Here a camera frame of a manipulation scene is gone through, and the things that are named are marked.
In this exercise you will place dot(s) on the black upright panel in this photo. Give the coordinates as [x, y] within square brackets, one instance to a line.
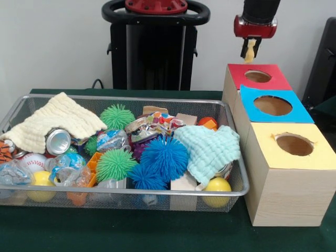
[323, 65]

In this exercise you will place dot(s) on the small blue spiky ball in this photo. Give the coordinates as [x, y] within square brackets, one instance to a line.
[145, 177]

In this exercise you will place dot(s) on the wooden box with three holes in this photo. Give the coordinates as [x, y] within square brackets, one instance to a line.
[288, 197]

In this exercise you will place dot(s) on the large blue spiky ball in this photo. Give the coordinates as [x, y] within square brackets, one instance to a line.
[164, 157]

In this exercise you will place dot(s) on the red robot base flange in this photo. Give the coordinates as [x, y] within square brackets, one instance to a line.
[157, 6]

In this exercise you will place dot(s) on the yellow plastic ball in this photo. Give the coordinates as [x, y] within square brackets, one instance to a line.
[42, 179]
[218, 186]

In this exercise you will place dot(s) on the silver mesh bin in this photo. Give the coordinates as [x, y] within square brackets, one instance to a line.
[110, 202]

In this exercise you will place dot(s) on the silver drink can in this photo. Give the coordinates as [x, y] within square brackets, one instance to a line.
[57, 141]

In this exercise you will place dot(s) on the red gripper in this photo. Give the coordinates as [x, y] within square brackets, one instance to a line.
[254, 30]

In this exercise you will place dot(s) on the cream waffle cloth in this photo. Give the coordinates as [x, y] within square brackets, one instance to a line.
[57, 118]

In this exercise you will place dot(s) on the mint waffle cloth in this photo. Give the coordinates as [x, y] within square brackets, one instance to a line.
[210, 149]

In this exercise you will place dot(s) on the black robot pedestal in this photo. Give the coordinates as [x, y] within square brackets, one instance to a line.
[155, 52]

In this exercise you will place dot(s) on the yellow plush toy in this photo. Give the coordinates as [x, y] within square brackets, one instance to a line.
[250, 53]

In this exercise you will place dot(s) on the green spiky ball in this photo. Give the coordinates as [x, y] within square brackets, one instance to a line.
[114, 165]
[116, 116]

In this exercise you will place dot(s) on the dark green table cloth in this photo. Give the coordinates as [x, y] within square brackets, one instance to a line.
[131, 231]
[328, 106]

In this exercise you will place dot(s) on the white baseball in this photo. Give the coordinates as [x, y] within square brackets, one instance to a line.
[34, 162]

